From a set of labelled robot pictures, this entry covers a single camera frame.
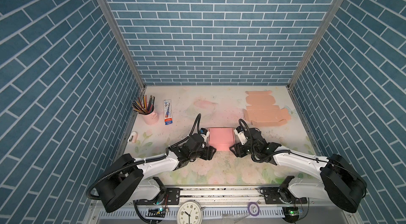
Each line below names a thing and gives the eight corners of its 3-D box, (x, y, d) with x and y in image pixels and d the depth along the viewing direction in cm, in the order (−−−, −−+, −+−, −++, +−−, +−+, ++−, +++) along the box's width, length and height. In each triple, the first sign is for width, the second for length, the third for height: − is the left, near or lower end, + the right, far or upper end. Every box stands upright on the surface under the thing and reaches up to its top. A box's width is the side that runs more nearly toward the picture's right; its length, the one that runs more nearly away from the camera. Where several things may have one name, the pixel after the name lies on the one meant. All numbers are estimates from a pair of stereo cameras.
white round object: (128, 142, 93) (127, 141, 91) (132, 133, 97) (130, 131, 96) (136, 142, 93) (135, 141, 91) (139, 133, 98) (138, 131, 96)
